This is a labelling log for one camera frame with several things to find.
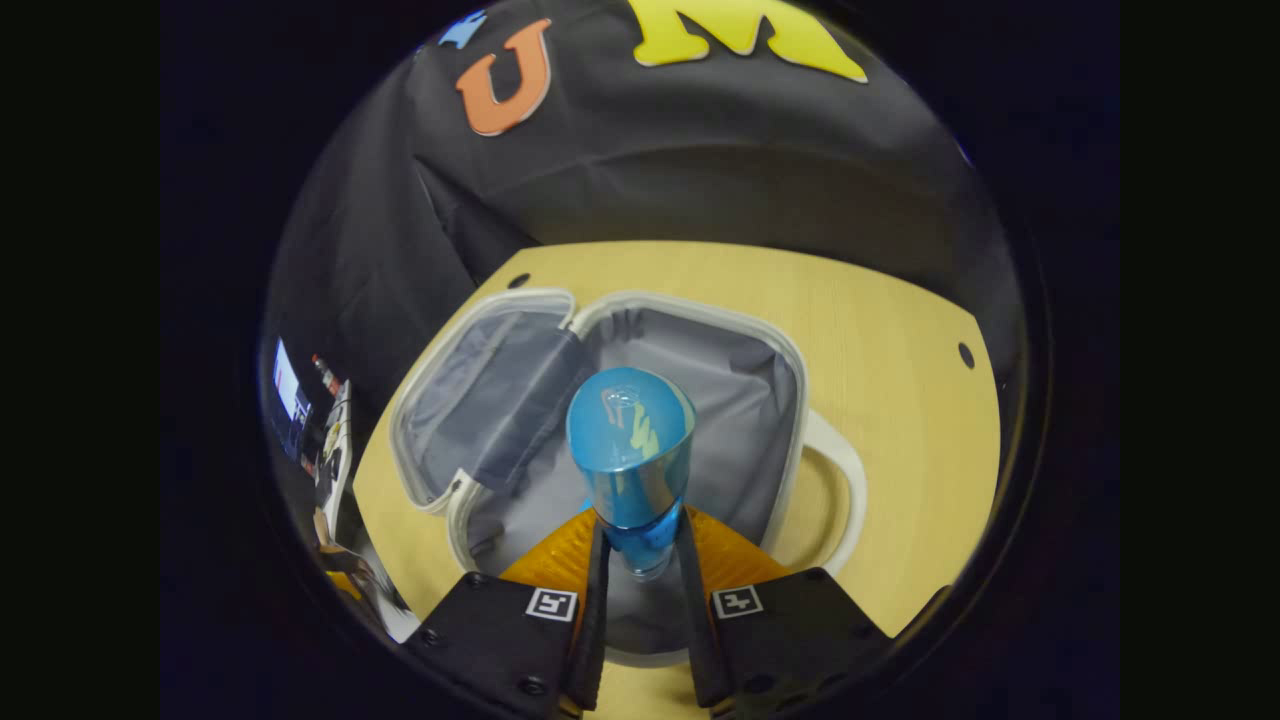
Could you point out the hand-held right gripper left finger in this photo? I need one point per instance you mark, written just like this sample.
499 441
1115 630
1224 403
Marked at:
598 620

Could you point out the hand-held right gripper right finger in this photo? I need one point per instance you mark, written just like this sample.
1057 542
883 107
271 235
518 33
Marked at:
695 620

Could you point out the blue skin care bottle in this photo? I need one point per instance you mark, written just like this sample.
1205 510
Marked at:
630 470

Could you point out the red drink bottle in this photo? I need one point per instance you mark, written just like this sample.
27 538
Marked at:
326 376

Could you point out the computer monitor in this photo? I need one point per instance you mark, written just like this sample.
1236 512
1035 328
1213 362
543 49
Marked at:
285 385

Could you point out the black backdrop cloth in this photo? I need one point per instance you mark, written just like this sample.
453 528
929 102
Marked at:
700 170

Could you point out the white suitcase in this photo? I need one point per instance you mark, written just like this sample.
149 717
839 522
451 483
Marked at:
720 400

